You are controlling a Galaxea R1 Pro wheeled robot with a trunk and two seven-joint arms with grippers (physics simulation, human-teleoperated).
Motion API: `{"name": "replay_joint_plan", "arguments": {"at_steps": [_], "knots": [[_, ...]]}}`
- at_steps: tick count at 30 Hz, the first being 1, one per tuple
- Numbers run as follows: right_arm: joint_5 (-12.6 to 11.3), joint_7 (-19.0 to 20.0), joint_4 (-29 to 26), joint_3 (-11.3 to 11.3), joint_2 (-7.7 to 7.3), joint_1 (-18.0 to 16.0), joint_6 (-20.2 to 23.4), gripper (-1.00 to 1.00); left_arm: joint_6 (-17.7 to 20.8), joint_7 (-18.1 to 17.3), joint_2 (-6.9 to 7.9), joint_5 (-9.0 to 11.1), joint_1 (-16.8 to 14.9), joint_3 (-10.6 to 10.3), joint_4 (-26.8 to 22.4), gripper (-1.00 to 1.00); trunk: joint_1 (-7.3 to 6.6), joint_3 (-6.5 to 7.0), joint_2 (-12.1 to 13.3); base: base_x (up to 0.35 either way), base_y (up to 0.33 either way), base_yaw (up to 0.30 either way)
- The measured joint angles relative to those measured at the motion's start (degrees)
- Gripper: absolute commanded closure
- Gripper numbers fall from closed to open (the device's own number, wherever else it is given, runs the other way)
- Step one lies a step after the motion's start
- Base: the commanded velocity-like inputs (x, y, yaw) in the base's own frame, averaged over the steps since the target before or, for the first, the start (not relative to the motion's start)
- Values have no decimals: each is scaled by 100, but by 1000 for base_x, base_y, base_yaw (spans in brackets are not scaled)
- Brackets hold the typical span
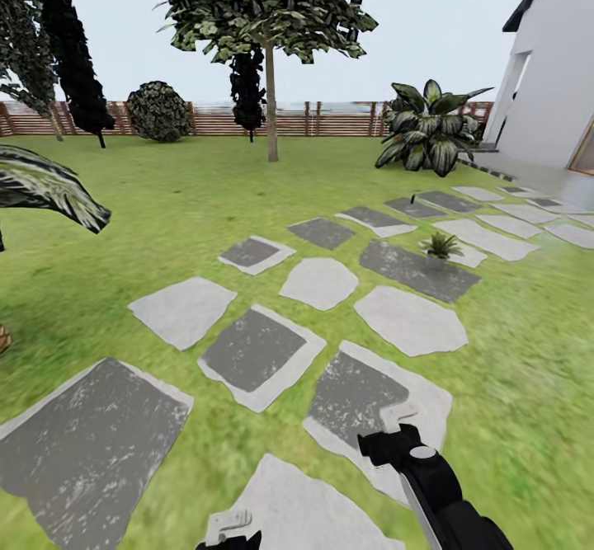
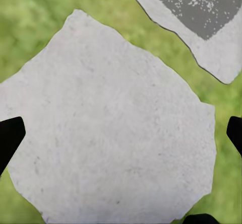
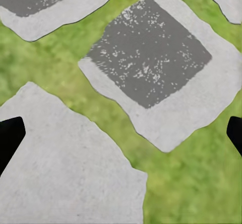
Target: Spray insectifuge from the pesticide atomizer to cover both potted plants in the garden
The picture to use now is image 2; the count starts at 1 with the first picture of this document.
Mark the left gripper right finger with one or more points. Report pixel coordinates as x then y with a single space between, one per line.
234 132

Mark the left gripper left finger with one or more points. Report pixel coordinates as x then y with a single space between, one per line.
12 132

